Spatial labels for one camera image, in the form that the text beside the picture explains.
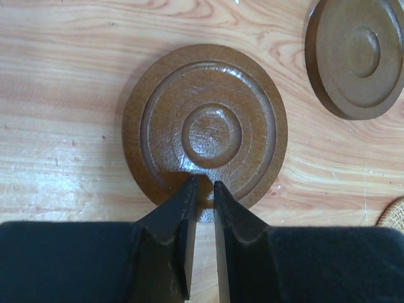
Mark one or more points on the woven rattan coaster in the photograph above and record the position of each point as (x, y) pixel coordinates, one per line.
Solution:
(393, 216)

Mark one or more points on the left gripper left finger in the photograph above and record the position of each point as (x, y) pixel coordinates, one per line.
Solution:
(162, 262)

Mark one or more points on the brown wooden coaster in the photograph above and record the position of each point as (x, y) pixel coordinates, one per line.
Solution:
(354, 56)
(206, 110)

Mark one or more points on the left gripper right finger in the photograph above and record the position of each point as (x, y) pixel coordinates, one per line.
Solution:
(245, 265)

